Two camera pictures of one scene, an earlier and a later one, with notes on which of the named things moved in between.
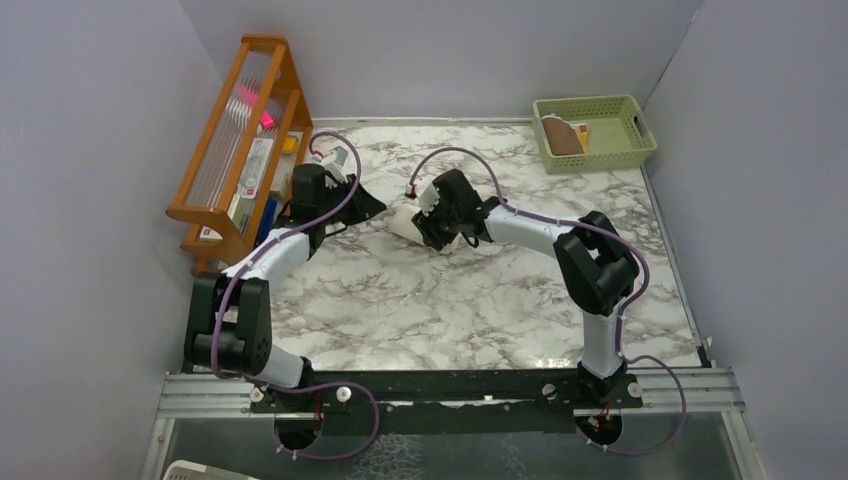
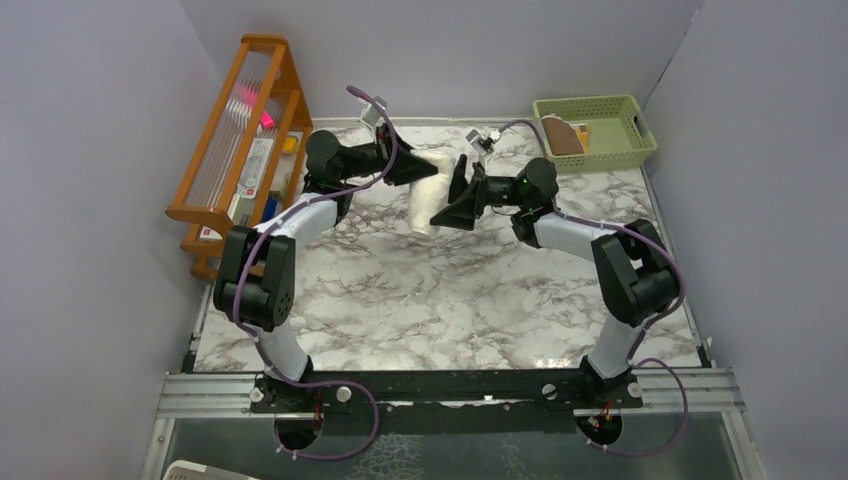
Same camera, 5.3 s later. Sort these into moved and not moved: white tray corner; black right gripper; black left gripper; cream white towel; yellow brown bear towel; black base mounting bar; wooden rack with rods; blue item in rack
Moved: black right gripper; black left gripper; cream white towel
Not moved: white tray corner; wooden rack with rods; blue item in rack; black base mounting bar; yellow brown bear towel
